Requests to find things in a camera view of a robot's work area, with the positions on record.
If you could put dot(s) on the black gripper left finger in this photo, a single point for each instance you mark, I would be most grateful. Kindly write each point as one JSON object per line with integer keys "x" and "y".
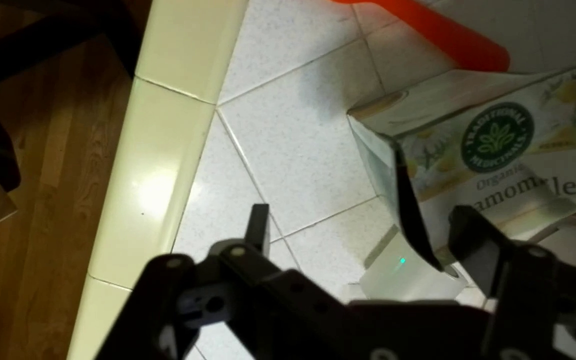
{"x": 278, "y": 314}

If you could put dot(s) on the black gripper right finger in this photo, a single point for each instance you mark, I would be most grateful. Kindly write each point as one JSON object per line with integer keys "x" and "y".
{"x": 532, "y": 289}

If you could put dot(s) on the green chamomile tea box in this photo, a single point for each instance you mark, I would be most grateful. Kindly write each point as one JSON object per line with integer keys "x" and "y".
{"x": 502, "y": 145}

